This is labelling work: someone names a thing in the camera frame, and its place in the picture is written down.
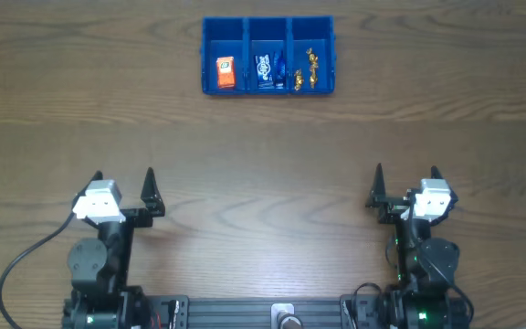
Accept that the mounting rail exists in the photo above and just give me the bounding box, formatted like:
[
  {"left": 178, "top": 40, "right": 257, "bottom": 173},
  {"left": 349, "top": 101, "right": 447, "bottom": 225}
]
[{"left": 61, "top": 294, "right": 469, "bottom": 329}]

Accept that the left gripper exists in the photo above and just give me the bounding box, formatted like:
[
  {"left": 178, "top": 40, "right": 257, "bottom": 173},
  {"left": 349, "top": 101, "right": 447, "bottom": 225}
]
[{"left": 89, "top": 166, "right": 166, "bottom": 228}]

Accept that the blue tray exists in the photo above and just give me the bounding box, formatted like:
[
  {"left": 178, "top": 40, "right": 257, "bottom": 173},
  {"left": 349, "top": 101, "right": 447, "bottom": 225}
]
[{"left": 201, "top": 16, "right": 337, "bottom": 96}]

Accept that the black cable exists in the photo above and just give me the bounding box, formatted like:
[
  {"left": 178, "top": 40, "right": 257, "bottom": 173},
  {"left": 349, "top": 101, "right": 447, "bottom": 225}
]
[
  {"left": 0, "top": 212, "right": 77, "bottom": 329},
  {"left": 420, "top": 253, "right": 476, "bottom": 325}
]

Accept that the blue candy pack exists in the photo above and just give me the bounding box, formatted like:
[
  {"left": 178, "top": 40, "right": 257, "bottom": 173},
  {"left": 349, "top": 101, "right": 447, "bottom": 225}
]
[
  {"left": 253, "top": 53, "right": 275, "bottom": 90},
  {"left": 272, "top": 49, "right": 288, "bottom": 89}
]

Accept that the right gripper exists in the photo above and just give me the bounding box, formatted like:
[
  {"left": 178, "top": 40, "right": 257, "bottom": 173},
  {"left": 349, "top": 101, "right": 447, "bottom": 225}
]
[{"left": 365, "top": 163, "right": 445, "bottom": 225}]

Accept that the orange candy box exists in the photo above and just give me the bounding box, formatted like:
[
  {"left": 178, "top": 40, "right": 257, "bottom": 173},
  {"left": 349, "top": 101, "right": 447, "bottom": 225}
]
[{"left": 216, "top": 55, "right": 237, "bottom": 90}]

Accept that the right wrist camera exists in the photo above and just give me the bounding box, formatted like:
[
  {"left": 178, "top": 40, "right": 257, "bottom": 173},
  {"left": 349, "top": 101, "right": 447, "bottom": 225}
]
[{"left": 400, "top": 178, "right": 454, "bottom": 223}]

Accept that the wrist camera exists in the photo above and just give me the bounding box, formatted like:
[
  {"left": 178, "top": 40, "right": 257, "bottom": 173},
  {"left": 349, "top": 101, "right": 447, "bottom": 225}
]
[
  {"left": 71, "top": 179, "right": 127, "bottom": 225},
  {"left": 400, "top": 178, "right": 454, "bottom": 223}
]

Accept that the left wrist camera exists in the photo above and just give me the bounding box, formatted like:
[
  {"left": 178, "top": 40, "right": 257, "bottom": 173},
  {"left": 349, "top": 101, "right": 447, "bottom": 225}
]
[{"left": 71, "top": 179, "right": 127, "bottom": 225}]

